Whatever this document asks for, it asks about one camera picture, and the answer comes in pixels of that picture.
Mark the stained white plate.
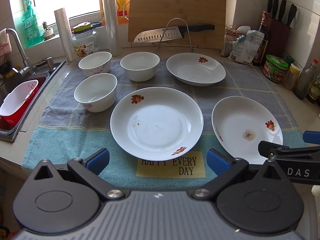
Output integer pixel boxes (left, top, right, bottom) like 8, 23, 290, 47
212, 96, 284, 165

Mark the white bowl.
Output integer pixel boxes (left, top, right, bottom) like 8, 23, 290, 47
78, 51, 112, 77
74, 73, 118, 113
120, 52, 160, 82

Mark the white fruit-print plate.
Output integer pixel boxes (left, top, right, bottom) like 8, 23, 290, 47
110, 87, 204, 161
166, 53, 226, 87

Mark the steel kitchen faucet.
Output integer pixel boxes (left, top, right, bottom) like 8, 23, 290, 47
5, 28, 35, 76

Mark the grey and teal dish towel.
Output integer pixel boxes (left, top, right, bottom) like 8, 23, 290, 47
22, 60, 306, 190

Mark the clear glass oil bottle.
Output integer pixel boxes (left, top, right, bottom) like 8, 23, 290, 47
293, 59, 318, 100

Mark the yellow-capped spice jar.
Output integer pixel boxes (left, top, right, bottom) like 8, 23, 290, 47
282, 63, 302, 90

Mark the green-lidded sauce jar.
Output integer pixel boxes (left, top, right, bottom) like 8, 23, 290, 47
262, 54, 289, 83

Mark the dark soy sauce bottle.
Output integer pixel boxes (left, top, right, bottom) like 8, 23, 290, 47
252, 11, 270, 66

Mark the white clipped plastic bag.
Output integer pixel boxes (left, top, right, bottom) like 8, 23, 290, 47
228, 30, 264, 64

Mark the red and white sink basin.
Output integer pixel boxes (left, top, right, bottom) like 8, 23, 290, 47
1, 80, 40, 128

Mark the dark red knife block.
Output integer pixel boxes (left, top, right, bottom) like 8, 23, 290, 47
266, 0, 297, 57

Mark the red-white food bag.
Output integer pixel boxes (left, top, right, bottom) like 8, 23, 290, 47
221, 25, 251, 57

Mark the glass jar with green lid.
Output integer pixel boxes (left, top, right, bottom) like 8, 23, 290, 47
72, 22, 100, 58

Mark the green dish soap bottle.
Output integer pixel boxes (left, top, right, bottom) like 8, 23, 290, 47
22, 0, 44, 47

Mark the pink checked dishcloth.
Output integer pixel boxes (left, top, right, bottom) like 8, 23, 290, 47
0, 28, 12, 58

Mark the bamboo cutting board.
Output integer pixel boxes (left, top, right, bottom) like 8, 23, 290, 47
128, 0, 226, 50

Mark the clear plastic wrap roll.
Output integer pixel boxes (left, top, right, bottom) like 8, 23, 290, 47
103, 0, 121, 56

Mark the orange cooking wine box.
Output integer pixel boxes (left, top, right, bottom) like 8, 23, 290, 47
99, 0, 131, 27

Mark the black-handled santoku knife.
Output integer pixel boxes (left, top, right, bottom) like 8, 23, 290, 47
133, 23, 215, 43

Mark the steel wire knife stand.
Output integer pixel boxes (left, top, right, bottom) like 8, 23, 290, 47
150, 17, 202, 52

